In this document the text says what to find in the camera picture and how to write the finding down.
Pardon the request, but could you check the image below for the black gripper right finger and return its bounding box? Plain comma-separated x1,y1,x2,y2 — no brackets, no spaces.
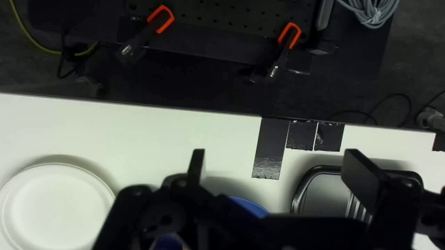
341,148,424,250

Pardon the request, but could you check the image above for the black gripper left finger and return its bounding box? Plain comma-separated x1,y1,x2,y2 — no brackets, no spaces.
160,148,216,202

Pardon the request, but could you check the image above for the black ridged tray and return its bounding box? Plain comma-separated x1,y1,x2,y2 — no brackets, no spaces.
290,163,426,220

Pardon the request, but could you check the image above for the square black tape piece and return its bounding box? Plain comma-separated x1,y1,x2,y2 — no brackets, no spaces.
285,118,320,153
313,120,348,155

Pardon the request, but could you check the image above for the blue round plate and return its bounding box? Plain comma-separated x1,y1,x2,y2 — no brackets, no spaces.
228,195,272,221

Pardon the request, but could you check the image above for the long black tape strip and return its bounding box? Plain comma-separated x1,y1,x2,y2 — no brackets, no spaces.
251,117,292,182

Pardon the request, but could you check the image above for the black perforated board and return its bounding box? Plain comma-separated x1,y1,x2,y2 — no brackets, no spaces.
27,0,327,67

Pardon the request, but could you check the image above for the white paper plate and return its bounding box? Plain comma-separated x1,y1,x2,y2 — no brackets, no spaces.
0,160,117,250

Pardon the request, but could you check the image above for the black cable with grey plug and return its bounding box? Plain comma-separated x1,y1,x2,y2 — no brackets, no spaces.
333,89,445,134

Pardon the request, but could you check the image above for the orange handled black clamp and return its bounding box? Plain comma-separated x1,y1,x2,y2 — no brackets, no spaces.
249,21,305,85
116,3,177,64

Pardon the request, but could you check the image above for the thin black cable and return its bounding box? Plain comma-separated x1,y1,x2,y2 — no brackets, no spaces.
56,27,95,81

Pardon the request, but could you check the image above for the white coiled cable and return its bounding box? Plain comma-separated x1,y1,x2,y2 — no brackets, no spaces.
335,0,404,31

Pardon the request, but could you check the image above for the yellow cable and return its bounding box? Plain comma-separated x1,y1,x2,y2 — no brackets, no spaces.
6,0,100,59

